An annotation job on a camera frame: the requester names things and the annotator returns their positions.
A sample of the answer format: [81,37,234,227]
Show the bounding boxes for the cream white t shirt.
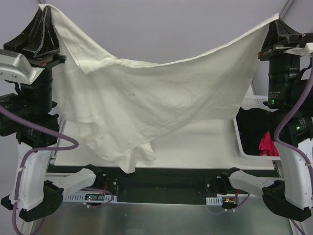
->
[48,5,279,173]

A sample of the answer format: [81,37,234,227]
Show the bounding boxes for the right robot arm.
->
[211,19,313,222]

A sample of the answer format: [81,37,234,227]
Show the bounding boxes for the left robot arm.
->
[0,6,104,222]

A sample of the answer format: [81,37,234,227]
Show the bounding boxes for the white plastic laundry basket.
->
[233,95,280,161]

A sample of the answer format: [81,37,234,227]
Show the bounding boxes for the black garment in basket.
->
[236,108,274,156]

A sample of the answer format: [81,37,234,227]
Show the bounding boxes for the pink garment in basket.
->
[259,131,279,157]

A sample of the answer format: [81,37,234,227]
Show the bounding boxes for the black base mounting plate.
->
[47,165,279,205]

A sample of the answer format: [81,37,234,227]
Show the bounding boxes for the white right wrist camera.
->
[284,43,313,57]

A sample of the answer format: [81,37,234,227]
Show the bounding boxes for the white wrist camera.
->
[284,43,313,57]
[0,49,44,85]

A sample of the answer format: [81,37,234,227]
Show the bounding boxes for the right aluminium frame post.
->
[279,0,294,19]

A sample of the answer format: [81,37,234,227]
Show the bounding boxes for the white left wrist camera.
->
[0,49,44,85]

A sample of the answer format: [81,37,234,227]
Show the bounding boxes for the left white cable duct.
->
[63,192,111,203]

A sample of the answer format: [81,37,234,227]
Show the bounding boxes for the white cable duct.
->
[63,192,111,203]
[205,196,223,206]

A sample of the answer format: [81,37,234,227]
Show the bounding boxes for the right white cable duct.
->
[205,196,223,206]

